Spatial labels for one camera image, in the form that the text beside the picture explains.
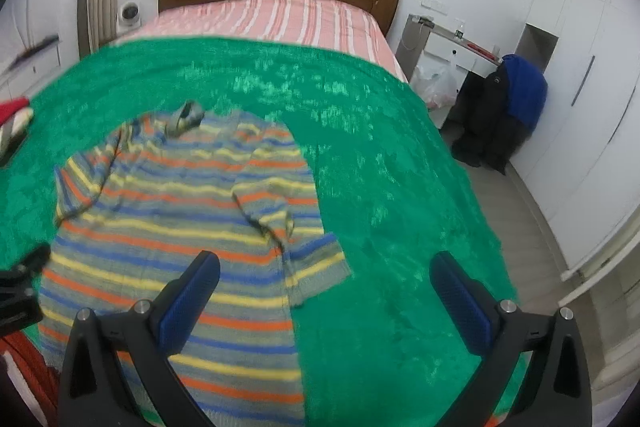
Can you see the blue jacket on chair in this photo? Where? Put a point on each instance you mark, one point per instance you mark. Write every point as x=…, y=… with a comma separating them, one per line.
x=527, y=92

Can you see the red orange cloth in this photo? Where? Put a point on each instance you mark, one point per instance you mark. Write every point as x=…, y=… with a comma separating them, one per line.
x=27, y=380

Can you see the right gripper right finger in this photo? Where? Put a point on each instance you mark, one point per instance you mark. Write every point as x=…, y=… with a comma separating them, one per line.
x=556, y=388

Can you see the red folded garment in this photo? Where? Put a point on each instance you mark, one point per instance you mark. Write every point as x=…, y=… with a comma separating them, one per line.
x=9, y=108

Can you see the white round security camera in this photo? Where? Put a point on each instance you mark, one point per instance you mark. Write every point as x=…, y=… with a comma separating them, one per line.
x=128, y=16

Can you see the black object on ledge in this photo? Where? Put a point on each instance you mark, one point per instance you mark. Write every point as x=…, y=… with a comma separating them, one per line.
x=29, y=53

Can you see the white desk with drawer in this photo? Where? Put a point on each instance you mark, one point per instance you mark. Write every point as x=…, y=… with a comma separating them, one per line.
x=425, y=43

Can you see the white plastic bag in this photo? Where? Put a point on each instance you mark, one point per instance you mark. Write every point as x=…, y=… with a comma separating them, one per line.
x=437, y=87

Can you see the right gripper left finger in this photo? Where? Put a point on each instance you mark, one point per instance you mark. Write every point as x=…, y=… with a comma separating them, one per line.
x=93, y=388

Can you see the beige brown striped folded garment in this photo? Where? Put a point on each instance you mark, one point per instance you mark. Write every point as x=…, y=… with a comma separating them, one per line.
x=14, y=128

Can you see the black clothes on chair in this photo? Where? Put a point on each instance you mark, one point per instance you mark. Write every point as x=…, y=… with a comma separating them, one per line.
x=490, y=136

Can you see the green satin bedspread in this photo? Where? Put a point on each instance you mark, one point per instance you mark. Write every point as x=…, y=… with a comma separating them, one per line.
x=377, y=349

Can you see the pink striped bed sheet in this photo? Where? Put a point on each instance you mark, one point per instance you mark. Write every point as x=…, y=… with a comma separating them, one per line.
x=324, y=24

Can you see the white wardrobe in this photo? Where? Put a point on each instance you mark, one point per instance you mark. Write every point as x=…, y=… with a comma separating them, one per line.
x=581, y=164

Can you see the striped knit sweater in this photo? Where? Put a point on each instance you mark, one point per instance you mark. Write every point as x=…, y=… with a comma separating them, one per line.
x=134, y=211

